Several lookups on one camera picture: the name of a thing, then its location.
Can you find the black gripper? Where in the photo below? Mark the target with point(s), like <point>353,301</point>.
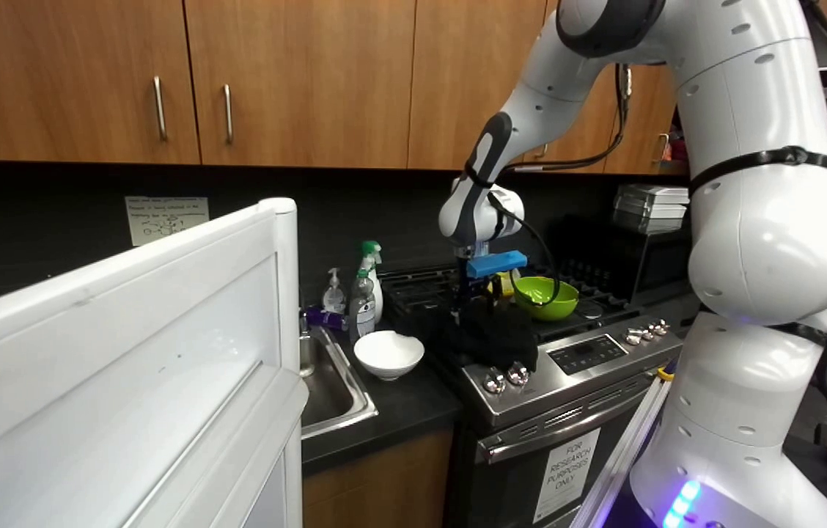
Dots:
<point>488,292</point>

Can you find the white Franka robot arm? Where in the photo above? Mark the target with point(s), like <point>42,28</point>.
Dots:
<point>755,253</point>

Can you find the green bowl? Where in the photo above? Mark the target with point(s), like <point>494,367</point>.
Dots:
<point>550,298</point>

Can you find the silver stove knob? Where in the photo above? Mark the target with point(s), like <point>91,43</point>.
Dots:
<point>495,382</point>
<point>520,374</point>

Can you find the white bowl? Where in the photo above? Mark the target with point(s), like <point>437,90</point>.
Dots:
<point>387,352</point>

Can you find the spray bottle with green top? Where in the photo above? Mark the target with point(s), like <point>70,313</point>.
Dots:
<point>366,294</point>

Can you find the stainless steel stove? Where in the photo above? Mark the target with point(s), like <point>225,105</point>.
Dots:
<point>550,420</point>

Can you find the clear soap bottle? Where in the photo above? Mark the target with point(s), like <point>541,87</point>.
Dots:
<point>335,294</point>

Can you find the stainless steel sink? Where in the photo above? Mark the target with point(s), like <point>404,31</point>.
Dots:
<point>328,386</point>

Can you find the white stove label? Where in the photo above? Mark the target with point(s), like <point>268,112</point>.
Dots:
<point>566,477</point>

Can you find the wooden lower cabinet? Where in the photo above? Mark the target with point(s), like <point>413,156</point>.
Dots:
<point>378,484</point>

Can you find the white foreground panel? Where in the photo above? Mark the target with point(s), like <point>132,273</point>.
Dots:
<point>110,371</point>

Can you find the wooden upper cabinets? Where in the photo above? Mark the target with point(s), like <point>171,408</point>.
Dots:
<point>70,69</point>

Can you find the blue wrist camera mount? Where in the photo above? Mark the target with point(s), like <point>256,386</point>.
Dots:
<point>495,266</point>

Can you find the white paper wall sign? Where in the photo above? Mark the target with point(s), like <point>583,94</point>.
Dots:
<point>164,219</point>

